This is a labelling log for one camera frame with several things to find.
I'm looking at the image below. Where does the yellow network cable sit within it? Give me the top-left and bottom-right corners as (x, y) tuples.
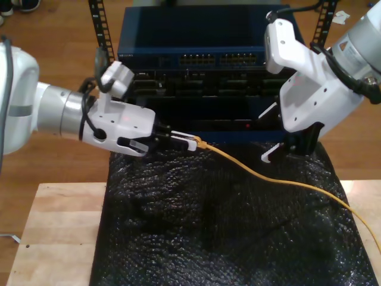
(192, 135), (381, 254)

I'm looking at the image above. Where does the blue base board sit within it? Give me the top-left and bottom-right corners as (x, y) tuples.
(195, 130), (288, 144)

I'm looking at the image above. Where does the black rack server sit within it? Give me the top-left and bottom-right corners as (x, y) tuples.
(127, 69), (298, 98)

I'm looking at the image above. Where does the crumpled white paper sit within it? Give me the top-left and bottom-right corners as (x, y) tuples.
(332, 11), (351, 25)

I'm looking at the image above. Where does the black bubble wrap mat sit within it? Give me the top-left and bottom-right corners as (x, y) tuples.
(89, 141), (379, 286)

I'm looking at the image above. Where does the black camera cable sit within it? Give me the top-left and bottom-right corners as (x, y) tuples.
(267, 0), (325, 21)

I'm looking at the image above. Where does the blue network switch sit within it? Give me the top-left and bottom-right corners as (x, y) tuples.
(117, 6), (307, 70)

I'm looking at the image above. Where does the grey camera cable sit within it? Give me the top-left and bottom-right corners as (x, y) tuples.
(0, 35), (15, 173)

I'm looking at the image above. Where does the white flat ribbon cable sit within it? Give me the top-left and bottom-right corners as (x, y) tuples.
(0, 234), (22, 244)

